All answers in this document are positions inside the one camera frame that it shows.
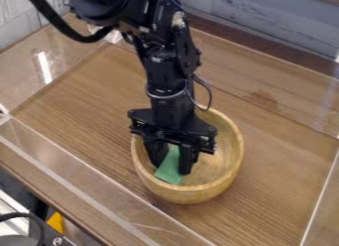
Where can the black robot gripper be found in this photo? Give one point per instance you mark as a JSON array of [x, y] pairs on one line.
[[171, 122]]

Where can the green rectangular block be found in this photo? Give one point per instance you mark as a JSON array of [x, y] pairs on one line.
[[167, 172]]

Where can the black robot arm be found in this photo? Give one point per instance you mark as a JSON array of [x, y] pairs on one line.
[[155, 25]]

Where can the yellow label on equipment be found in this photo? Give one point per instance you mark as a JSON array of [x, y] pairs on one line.
[[57, 222]]

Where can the black equipment with screw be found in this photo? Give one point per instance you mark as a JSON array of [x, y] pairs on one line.
[[54, 238]]

